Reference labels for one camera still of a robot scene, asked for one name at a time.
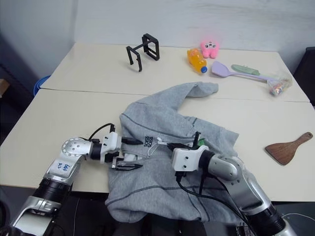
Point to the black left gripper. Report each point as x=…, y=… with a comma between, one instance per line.
x=111, y=156

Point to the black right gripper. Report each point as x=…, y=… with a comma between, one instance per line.
x=196, y=141

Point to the grey zip jacket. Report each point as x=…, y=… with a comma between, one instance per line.
x=147, y=191

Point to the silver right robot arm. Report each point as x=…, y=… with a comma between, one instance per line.
x=229, y=169

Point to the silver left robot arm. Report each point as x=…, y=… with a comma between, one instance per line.
x=71, y=147

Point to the small green connector block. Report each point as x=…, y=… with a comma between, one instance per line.
x=202, y=142

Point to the purple plastic spatula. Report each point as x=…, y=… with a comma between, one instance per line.
x=220, y=70

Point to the orange juice plastic bottle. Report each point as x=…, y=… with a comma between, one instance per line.
x=195, y=59

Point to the pink plush toy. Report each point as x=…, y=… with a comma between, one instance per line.
x=209, y=49

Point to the green plastic spatula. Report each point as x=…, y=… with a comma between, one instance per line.
x=244, y=69

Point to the brown wooden spatula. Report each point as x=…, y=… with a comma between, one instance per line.
x=283, y=151

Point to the blue plastic bucket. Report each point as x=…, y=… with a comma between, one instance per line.
x=40, y=84

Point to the clear bag of candies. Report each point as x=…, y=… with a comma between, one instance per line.
x=279, y=86

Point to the dark rounded shape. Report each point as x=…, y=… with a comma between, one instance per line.
x=5, y=218

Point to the black chair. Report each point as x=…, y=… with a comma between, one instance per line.
x=306, y=71

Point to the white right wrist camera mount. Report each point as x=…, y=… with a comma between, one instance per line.
x=185, y=158

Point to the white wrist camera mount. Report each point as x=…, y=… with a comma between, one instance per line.
x=113, y=141
x=185, y=158

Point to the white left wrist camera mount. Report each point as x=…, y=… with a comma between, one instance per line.
x=113, y=141

